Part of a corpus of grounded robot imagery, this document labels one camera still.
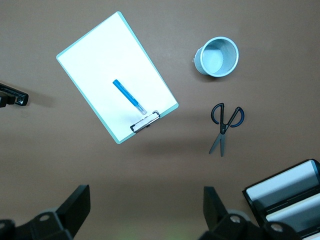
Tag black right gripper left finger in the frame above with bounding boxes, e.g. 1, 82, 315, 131
0, 184, 91, 240

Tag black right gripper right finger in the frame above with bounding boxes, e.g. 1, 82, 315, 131
197, 185, 305, 240

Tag blue marker pen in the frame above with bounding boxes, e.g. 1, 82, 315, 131
112, 79, 147, 116

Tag black stacked document tray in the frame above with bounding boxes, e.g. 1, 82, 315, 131
241, 158, 320, 240

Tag white paper stack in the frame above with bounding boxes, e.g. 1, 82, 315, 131
246, 159, 318, 201

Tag black stapler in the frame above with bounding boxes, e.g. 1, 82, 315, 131
0, 82, 30, 108

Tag teal clipboard with metal clip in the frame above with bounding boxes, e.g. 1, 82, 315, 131
55, 10, 180, 145

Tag white paper sheet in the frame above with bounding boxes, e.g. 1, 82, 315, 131
57, 12, 177, 142

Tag light blue mesh pen cup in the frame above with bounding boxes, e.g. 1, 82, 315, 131
193, 36, 240, 78

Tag blue black handled scissors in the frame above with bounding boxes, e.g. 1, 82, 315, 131
208, 102, 245, 158

